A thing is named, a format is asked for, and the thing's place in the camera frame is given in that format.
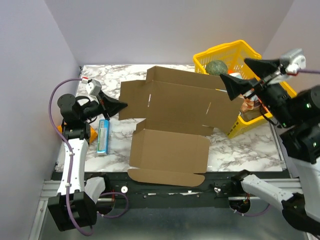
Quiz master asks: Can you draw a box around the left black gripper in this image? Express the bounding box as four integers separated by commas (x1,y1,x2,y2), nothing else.
79,89,128,121

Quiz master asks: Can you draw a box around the brown cardboard box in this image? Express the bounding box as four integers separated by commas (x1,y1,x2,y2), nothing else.
118,66,243,187

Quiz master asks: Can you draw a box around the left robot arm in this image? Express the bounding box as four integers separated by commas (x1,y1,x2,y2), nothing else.
48,91,127,232

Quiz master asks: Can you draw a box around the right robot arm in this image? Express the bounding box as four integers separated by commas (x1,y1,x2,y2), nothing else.
220,54,320,237

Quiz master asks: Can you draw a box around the blue toothpaste box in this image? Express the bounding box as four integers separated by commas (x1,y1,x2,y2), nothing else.
96,119,110,155

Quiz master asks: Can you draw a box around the white orange bottle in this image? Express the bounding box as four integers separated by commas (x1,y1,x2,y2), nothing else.
228,71,242,79

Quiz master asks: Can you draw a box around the light blue snack pouch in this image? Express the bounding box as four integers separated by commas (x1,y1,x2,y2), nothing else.
240,95,261,113

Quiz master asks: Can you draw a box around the yellow plastic basket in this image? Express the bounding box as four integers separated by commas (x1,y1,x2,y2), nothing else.
192,39,298,139

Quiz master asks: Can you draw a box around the orange candy bag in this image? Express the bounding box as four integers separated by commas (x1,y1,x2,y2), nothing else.
56,124,98,145

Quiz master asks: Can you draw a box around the green round melon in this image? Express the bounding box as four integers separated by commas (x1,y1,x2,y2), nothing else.
205,60,228,76

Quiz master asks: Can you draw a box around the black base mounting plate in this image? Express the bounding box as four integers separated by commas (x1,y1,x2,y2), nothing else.
84,172,245,209

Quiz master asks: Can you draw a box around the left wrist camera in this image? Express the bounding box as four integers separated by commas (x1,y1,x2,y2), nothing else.
81,77,102,97

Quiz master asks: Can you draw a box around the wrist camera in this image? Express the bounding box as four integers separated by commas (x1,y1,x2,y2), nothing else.
81,77,102,97
269,48,306,84

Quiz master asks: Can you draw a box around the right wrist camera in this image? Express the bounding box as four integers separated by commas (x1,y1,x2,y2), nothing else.
269,48,306,84

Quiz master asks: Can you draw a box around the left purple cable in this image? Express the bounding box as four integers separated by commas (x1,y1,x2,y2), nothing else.
48,77,130,237

